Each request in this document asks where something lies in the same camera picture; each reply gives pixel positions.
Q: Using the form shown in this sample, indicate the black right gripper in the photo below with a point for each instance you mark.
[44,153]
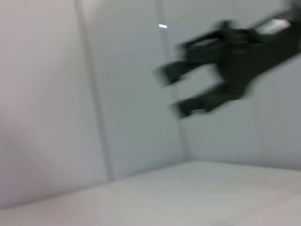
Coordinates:
[247,56]

